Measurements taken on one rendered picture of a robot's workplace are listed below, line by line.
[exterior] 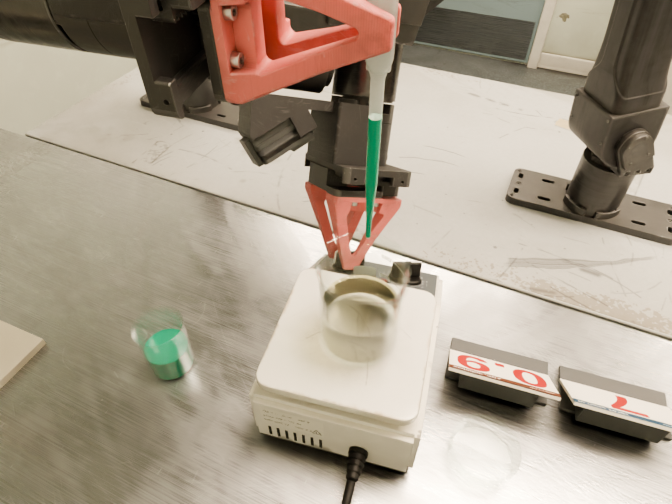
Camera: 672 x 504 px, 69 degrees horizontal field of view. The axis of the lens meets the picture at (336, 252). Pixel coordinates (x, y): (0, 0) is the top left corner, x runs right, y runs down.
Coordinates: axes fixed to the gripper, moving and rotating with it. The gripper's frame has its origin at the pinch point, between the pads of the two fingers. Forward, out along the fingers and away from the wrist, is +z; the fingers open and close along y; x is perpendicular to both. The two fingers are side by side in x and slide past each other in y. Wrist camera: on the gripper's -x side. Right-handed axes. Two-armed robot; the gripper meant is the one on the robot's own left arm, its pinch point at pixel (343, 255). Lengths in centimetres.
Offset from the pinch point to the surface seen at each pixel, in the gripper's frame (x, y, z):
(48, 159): -29.3, -39.5, -1.9
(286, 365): -8.8, 10.9, 4.9
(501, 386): 9.9, 13.7, 7.5
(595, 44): 225, -177, -65
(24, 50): -47, -147, -20
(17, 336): -29.1, -9.5, 11.1
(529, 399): 12.0, 14.9, 8.2
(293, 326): -7.5, 8.1, 3.2
